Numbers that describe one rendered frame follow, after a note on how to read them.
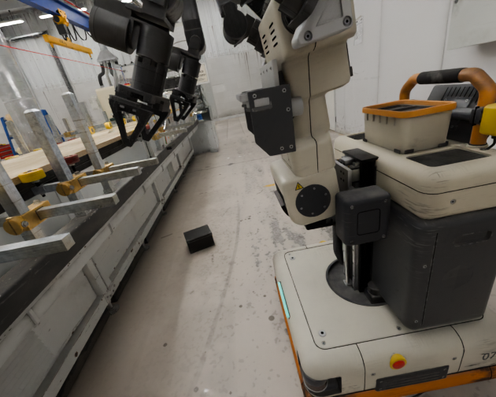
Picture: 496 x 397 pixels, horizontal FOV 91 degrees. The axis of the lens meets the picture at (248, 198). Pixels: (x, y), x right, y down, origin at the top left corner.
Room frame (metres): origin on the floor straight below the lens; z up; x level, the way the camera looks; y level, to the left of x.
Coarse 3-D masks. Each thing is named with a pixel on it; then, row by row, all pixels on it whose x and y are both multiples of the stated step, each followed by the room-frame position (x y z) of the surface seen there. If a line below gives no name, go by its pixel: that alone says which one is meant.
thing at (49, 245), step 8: (32, 240) 0.50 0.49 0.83; (40, 240) 0.49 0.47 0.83; (48, 240) 0.48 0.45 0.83; (56, 240) 0.48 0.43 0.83; (64, 240) 0.48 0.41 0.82; (72, 240) 0.50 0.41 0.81; (0, 248) 0.49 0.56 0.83; (8, 248) 0.48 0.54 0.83; (16, 248) 0.48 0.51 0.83; (24, 248) 0.48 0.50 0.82; (32, 248) 0.48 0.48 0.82; (40, 248) 0.48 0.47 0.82; (48, 248) 0.48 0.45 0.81; (56, 248) 0.48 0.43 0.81; (64, 248) 0.48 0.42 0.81; (0, 256) 0.48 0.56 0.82; (8, 256) 0.48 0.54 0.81; (16, 256) 0.48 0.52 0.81; (24, 256) 0.48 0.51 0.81; (32, 256) 0.48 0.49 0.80
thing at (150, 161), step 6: (132, 162) 1.23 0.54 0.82; (138, 162) 1.23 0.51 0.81; (144, 162) 1.23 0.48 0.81; (150, 162) 1.23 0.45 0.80; (156, 162) 1.23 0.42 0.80; (114, 168) 1.23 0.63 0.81; (120, 168) 1.23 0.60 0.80; (126, 168) 1.23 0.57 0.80; (72, 174) 1.23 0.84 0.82; (90, 174) 1.23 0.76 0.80
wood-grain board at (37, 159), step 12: (96, 132) 2.99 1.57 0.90; (60, 144) 2.23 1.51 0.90; (72, 144) 1.97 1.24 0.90; (96, 144) 1.62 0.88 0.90; (108, 144) 1.74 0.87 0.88; (24, 156) 1.76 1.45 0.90; (36, 156) 1.60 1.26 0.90; (12, 168) 1.25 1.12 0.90; (24, 168) 1.16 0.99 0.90; (36, 168) 1.09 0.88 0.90; (48, 168) 1.14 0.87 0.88; (12, 180) 0.94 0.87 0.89
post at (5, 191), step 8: (0, 168) 0.71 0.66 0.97; (0, 176) 0.69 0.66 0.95; (8, 176) 0.71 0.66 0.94; (0, 184) 0.68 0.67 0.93; (8, 184) 0.70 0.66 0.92; (0, 192) 0.68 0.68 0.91; (8, 192) 0.69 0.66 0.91; (16, 192) 0.71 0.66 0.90; (0, 200) 0.68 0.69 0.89; (8, 200) 0.68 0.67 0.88; (16, 200) 0.69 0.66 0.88; (8, 208) 0.68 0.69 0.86; (16, 208) 0.68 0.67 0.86; (24, 208) 0.71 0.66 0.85; (24, 232) 0.68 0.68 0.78; (32, 232) 0.68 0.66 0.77; (40, 232) 0.71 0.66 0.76
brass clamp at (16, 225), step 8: (32, 208) 0.73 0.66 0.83; (16, 216) 0.68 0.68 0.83; (24, 216) 0.68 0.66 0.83; (32, 216) 0.71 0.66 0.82; (8, 224) 0.66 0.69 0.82; (16, 224) 0.66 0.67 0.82; (24, 224) 0.66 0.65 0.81; (32, 224) 0.69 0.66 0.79; (8, 232) 0.66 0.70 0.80; (16, 232) 0.66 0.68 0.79
